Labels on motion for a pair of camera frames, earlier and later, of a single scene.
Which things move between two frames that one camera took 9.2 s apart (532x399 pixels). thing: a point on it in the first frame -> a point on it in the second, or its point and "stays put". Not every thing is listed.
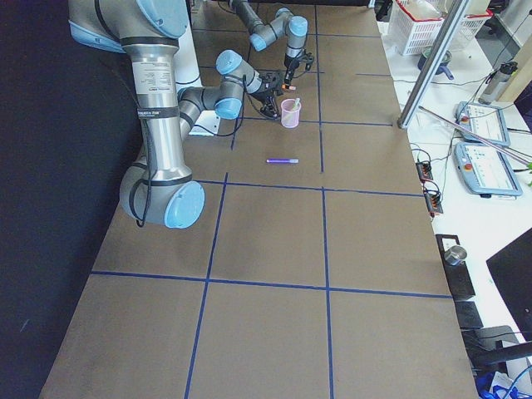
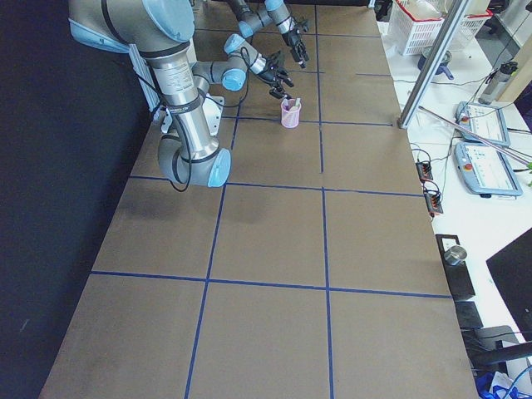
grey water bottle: [496, 82] stays put
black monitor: [511, 268] stays put
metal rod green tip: [521, 160] stays put
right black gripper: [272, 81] -> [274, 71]
